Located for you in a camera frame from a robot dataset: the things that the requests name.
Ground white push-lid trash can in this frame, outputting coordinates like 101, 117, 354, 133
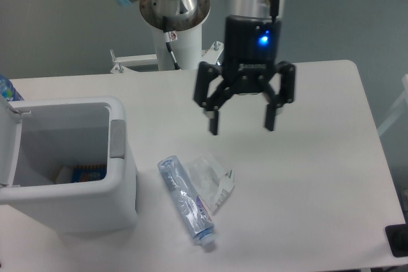
1, 96, 138, 233

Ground clear crumpled plastic wrapper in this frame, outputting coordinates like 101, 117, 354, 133
186, 154, 235, 214

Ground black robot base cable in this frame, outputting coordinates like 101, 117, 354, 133
161, 15, 181, 71

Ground white frame right edge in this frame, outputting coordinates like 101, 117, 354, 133
377, 75, 407, 138

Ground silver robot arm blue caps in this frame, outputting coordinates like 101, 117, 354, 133
116, 0, 296, 134

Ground crushed clear plastic bottle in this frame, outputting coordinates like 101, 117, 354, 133
157, 155, 215, 252

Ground blue-label water bottle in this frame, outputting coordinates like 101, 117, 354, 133
0, 75, 24, 101

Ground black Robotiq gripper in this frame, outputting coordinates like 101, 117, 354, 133
193, 16, 296, 135

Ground black device table corner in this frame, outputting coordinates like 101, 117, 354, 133
385, 224, 407, 258

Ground blue packet inside bin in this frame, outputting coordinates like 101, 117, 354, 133
71, 164, 107, 183

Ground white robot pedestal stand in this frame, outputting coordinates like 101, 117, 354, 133
110, 25, 224, 74

